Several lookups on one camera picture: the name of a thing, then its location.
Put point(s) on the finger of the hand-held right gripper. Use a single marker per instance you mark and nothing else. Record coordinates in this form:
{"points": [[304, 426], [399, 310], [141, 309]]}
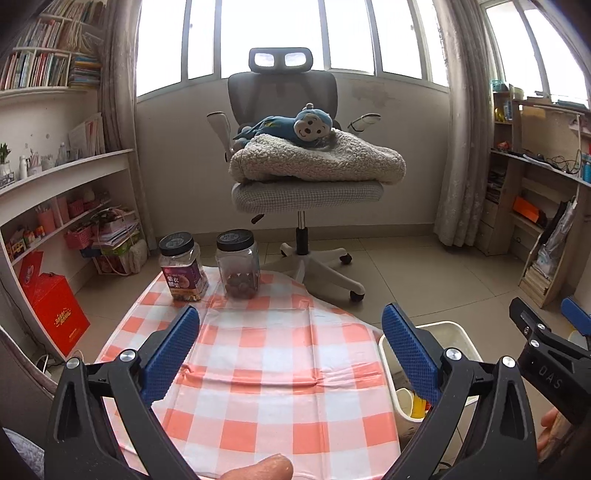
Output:
{"points": [[579, 318], [524, 318]]}

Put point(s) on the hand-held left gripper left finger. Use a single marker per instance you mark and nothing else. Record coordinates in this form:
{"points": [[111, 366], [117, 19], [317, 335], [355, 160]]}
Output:
{"points": [[171, 355]]}

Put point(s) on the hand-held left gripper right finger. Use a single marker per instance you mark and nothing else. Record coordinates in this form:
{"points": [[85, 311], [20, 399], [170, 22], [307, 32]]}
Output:
{"points": [[408, 355]]}

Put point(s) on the white plastic bin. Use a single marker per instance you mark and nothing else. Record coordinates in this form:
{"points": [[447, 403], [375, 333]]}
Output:
{"points": [[455, 337]]}

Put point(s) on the yellow snack packet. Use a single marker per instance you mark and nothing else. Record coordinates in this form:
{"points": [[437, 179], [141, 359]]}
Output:
{"points": [[419, 405]]}

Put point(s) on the person's right hand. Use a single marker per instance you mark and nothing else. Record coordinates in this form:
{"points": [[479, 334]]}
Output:
{"points": [[549, 420]]}

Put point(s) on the person's left hand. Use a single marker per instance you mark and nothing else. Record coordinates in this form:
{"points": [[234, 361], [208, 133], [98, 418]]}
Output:
{"points": [[263, 468]]}

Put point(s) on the stack of books under desk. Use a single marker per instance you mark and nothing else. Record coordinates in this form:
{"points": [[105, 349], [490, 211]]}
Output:
{"points": [[535, 281]]}

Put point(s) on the white paper cup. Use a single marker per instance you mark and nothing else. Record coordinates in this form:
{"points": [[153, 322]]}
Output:
{"points": [[404, 406]]}

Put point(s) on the purple label nut jar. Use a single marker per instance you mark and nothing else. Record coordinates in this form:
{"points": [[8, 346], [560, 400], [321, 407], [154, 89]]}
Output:
{"points": [[184, 277]]}

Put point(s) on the grey folded umbrella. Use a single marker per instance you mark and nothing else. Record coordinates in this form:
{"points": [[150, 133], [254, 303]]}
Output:
{"points": [[558, 235]]}

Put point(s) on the orange white checkered tablecloth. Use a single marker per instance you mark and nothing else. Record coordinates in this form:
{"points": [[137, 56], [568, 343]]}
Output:
{"points": [[277, 360]]}

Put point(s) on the clear nut jar black lid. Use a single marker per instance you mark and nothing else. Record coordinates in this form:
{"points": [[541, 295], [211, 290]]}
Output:
{"points": [[238, 272]]}

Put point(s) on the orange flat box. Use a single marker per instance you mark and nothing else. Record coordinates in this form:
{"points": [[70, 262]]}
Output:
{"points": [[526, 208]]}

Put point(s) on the red gift box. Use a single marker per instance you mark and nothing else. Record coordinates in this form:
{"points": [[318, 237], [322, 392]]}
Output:
{"points": [[60, 318]]}

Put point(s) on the wooden desk with shelves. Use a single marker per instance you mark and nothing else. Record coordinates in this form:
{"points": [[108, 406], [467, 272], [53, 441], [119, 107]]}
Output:
{"points": [[526, 180]]}

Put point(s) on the pink plastic basket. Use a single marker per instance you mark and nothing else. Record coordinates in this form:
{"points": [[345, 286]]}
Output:
{"points": [[79, 239]]}

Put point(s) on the blue bottle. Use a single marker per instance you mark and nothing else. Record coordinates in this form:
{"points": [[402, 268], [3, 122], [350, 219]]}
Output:
{"points": [[587, 168]]}

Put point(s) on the red paper bag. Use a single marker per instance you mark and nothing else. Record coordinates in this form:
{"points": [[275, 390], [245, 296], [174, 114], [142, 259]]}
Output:
{"points": [[30, 272]]}

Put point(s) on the person's grey clothing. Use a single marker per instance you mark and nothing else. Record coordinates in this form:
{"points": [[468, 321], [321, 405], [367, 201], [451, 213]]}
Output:
{"points": [[21, 457]]}

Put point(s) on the grey office chair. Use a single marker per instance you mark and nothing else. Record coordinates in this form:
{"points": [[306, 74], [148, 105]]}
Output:
{"points": [[304, 198]]}

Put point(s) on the beige lace curtain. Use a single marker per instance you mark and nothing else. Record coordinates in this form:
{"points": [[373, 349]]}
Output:
{"points": [[120, 115], [464, 138]]}

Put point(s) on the beige fleece blanket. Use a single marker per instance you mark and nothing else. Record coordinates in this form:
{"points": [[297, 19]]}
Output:
{"points": [[323, 161]]}

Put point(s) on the white bookshelf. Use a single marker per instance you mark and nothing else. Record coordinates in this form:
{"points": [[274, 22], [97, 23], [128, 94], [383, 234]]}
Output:
{"points": [[55, 175]]}

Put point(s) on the teal small basket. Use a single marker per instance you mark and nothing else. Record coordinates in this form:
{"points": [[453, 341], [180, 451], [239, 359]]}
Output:
{"points": [[498, 86]]}

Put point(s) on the small white bottle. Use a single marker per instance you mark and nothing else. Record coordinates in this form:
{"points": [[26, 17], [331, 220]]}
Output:
{"points": [[23, 168]]}

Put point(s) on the blue monkey plush toy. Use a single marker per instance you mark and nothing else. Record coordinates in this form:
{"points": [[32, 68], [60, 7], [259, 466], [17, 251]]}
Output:
{"points": [[304, 127]]}

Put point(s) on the small potted plant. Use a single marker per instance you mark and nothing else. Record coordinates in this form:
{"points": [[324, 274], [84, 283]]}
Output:
{"points": [[4, 159]]}

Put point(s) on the stack of colourful books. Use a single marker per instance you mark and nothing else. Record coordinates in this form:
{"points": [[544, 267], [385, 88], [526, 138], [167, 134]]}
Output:
{"points": [[85, 71]]}

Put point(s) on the row of upright books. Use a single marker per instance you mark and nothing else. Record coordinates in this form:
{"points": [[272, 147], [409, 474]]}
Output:
{"points": [[32, 69]]}

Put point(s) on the window with white frame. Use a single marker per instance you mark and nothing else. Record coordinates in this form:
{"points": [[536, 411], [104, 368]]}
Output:
{"points": [[272, 27]]}

